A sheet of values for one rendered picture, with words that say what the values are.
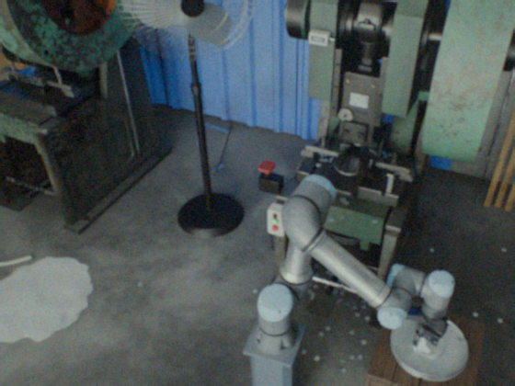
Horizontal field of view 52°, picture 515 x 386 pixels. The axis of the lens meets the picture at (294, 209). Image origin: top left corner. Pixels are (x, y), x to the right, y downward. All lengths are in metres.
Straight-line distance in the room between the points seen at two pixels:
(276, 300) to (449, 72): 0.91
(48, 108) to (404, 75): 1.84
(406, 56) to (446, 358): 1.11
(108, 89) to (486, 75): 2.18
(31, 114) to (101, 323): 1.14
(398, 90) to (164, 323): 1.53
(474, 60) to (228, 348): 1.64
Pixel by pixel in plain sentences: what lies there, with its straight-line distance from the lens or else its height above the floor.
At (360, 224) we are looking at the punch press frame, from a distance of 2.24.
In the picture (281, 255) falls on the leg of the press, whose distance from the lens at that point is 2.45.
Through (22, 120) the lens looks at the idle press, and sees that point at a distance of 3.07.
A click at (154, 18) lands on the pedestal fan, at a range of 2.39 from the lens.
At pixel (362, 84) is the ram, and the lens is 2.07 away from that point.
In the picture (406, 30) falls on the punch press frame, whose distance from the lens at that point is 1.91.
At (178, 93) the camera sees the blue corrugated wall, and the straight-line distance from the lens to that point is 4.13.
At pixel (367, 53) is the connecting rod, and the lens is 2.05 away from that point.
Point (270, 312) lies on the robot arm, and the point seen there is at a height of 0.66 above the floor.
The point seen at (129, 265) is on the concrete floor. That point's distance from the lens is 2.97.
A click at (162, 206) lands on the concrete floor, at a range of 3.29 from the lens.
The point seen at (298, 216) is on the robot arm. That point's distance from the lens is 1.52.
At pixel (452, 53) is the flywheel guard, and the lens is 1.62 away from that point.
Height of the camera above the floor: 2.07
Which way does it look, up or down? 41 degrees down
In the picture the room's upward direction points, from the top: 1 degrees clockwise
